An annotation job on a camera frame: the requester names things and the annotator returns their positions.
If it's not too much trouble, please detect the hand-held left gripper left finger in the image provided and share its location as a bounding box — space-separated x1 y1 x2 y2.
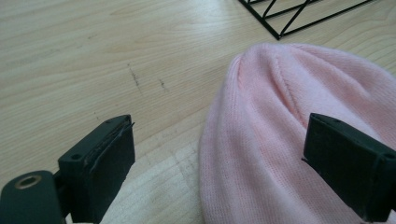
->
58 114 136 224

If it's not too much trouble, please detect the black wire rack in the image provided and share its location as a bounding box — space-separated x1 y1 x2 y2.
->
237 0 375 41

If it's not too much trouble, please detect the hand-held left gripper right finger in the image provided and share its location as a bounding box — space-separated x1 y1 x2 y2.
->
302 113 396 223

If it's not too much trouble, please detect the pink knit hat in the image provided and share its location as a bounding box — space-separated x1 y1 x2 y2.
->
198 42 396 224

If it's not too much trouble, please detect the cream knit hat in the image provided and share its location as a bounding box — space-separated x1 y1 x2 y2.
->
64 139 206 224

